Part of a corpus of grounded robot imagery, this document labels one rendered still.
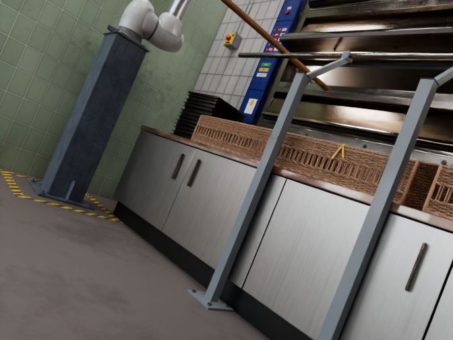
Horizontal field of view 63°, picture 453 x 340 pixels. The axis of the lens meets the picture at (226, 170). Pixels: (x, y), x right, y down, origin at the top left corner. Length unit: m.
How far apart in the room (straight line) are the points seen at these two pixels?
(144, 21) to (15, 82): 0.87
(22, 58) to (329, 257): 2.10
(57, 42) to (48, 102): 0.38
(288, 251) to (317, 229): 0.14
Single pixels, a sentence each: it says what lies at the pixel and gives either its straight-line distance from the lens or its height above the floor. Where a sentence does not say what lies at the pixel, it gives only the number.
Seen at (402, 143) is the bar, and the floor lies 0.75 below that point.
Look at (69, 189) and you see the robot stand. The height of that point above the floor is 0.07.
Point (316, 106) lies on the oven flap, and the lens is 2.21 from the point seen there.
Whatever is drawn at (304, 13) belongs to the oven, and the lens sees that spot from 2.66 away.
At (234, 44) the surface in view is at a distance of 2.91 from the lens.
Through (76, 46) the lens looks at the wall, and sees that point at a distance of 2.70.
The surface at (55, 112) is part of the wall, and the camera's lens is 2.68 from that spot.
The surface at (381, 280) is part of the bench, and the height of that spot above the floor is 0.36.
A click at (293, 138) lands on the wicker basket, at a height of 0.71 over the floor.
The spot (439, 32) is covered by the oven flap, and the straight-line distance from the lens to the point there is 1.91.
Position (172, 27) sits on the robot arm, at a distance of 2.45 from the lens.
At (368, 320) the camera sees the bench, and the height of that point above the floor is 0.24.
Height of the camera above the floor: 0.44
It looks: 2 degrees up
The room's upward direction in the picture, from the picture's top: 23 degrees clockwise
